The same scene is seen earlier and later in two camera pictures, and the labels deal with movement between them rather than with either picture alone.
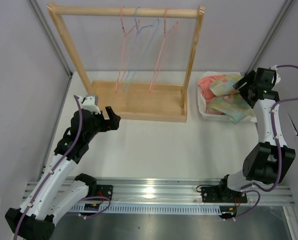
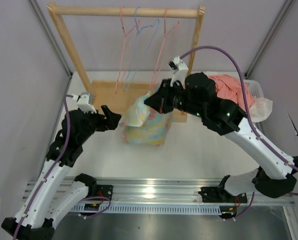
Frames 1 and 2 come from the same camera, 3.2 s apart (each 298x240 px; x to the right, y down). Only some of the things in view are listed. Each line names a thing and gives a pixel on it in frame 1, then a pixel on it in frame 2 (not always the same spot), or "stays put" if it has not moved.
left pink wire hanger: [122, 51] stays put
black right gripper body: [253, 86] to [177, 98]
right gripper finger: [248, 77] to [164, 88]
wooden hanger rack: [159, 101] stays put
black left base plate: [104, 190] stays put
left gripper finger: [113, 123] stays put
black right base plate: [220, 194] stays put
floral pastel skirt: [227, 100] to [144, 124]
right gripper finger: [245, 93] to [158, 102]
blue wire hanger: [138, 32] stays put
